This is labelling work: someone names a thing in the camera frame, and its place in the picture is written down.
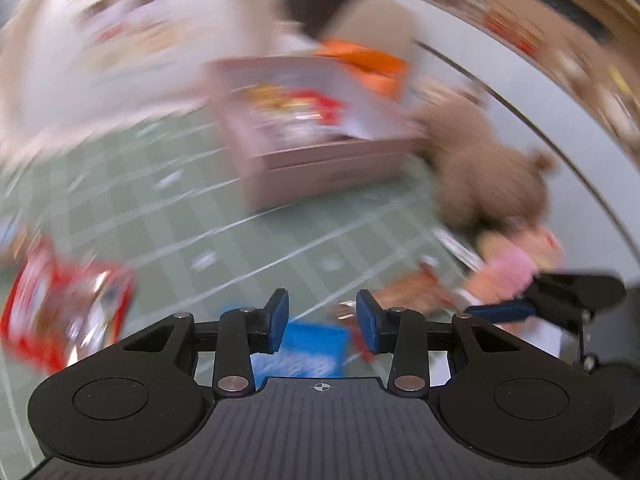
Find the blue snack packet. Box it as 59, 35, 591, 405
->
250, 322, 349, 387

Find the brown shiny snack bar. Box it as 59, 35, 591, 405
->
334, 263, 457, 366

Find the red snack bag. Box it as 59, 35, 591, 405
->
1, 238, 136, 373

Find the pink plush toy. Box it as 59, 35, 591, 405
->
464, 226, 564, 304

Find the brown plush toy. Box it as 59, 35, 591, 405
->
411, 93, 554, 230

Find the green checkered tablecloth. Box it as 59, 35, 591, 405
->
0, 109, 482, 466

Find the pink cardboard box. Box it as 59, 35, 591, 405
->
205, 56, 419, 210

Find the orange snack bag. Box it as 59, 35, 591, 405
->
314, 40, 410, 101

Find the wooden shelf with items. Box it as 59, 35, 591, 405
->
380, 0, 640, 151

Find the beige chair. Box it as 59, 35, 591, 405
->
320, 0, 414, 61

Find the white food cover tent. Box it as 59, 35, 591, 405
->
1, 0, 314, 172

